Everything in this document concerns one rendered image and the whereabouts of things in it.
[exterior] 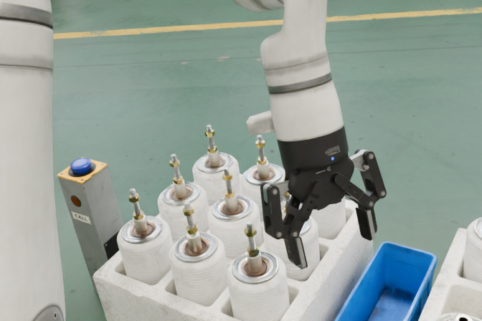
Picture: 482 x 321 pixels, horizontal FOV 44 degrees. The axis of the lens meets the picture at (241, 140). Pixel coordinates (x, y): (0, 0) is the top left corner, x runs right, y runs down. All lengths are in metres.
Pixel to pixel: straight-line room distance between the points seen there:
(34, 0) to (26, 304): 0.21
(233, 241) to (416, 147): 0.79
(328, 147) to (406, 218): 0.85
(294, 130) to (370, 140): 1.15
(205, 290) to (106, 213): 0.30
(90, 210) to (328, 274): 0.47
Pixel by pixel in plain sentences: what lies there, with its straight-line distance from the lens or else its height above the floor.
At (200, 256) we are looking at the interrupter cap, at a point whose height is 0.25.
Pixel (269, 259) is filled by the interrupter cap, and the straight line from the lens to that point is 0.98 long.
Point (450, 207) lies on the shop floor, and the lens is 1.51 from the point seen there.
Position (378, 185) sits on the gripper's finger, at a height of 0.50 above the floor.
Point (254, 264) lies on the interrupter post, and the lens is 0.95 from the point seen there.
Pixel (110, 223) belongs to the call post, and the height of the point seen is 0.19.
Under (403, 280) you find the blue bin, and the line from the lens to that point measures 1.26.
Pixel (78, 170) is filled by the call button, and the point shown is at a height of 0.33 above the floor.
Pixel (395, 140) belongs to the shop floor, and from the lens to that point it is 1.76.
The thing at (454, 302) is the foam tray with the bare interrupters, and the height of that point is 0.14.
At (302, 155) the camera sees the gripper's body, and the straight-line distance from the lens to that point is 0.63.
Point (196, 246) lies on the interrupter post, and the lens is 1.02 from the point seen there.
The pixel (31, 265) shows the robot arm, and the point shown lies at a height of 0.64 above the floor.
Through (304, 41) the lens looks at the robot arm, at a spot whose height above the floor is 0.68.
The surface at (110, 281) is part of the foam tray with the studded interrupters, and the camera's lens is 1.12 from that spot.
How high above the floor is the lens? 0.90
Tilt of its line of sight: 30 degrees down
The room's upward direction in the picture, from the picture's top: 8 degrees counter-clockwise
